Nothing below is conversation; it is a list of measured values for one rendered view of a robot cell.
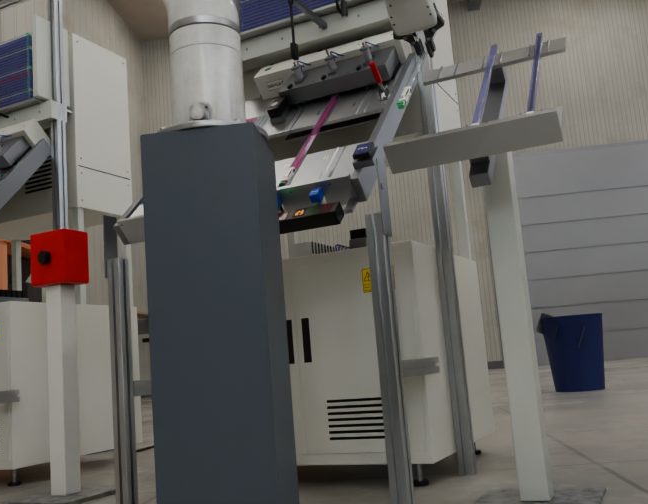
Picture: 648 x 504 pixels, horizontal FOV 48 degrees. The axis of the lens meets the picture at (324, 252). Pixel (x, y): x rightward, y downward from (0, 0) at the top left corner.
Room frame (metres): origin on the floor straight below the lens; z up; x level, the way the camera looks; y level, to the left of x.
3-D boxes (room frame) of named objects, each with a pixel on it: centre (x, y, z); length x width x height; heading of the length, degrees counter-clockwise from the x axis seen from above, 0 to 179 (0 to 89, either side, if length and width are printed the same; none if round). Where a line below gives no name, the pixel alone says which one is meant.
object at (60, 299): (2.19, 0.80, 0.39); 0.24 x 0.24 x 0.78; 64
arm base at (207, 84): (1.17, 0.17, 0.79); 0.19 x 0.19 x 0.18
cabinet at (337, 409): (2.29, -0.05, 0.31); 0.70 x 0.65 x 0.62; 64
